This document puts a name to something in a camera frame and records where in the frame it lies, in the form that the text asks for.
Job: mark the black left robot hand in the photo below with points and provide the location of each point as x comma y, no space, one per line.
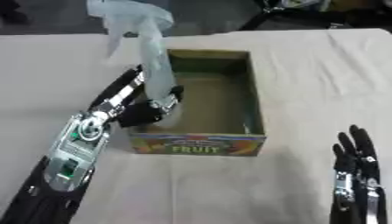
138,112

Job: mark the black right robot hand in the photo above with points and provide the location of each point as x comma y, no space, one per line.
357,163

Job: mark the open cardboard box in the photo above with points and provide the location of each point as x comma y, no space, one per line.
214,99

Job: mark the black tripod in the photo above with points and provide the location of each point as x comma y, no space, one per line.
286,14

